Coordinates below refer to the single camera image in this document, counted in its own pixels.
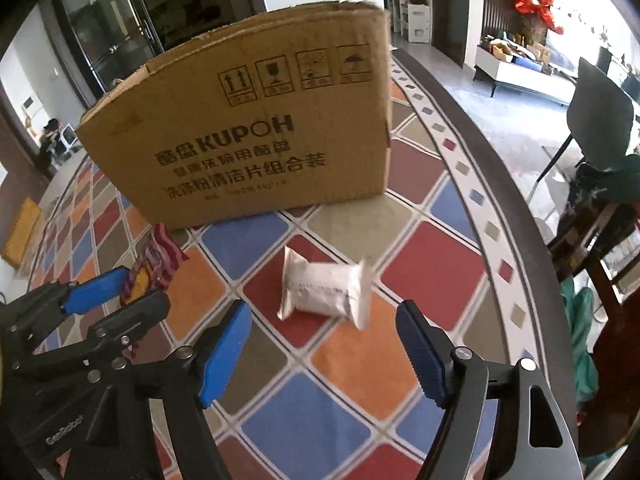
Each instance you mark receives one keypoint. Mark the clutter of boxes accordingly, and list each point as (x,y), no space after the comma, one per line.
(520,52)

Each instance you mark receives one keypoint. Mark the brown wooden chair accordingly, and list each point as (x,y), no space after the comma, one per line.
(615,260)

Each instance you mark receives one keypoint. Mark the colourful diamond patterned tablecloth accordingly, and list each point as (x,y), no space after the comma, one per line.
(350,350)

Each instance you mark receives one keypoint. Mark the white snack packet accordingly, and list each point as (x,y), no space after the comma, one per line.
(325,285)

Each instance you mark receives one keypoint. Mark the small white rack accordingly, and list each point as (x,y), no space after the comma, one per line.
(70,140)

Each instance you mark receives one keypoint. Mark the dark interior door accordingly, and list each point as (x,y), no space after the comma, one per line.
(450,10)

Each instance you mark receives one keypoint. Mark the black bag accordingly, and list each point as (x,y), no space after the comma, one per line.
(50,135)

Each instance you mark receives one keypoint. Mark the white low cabinet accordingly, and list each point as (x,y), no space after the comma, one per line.
(530,82)

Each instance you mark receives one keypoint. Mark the dark glass sliding door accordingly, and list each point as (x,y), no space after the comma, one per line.
(125,15)

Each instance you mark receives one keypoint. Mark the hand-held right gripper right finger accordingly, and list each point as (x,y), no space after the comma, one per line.
(422,355)

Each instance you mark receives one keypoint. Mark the brown cardboard box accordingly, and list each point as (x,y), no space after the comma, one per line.
(225,110)

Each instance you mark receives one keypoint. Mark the white drawer unit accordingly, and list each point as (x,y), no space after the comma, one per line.
(417,20)

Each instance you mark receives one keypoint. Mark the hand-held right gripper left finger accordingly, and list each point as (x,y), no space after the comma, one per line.
(227,350)

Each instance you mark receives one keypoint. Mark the dark green garment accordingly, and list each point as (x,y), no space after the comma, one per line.
(610,172)

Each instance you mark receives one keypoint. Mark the red striped snack packet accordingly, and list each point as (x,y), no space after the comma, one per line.
(156,260)

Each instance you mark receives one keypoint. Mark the teal cloth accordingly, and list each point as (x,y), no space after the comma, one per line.
(580,340)

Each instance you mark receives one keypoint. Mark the dark green chair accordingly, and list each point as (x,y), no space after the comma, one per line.
(600,120)

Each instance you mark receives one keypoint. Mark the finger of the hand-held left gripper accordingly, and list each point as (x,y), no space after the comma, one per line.
(95,292)
(135,315)

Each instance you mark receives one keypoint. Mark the red bow balloon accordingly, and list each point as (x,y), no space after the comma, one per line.
(537,5)

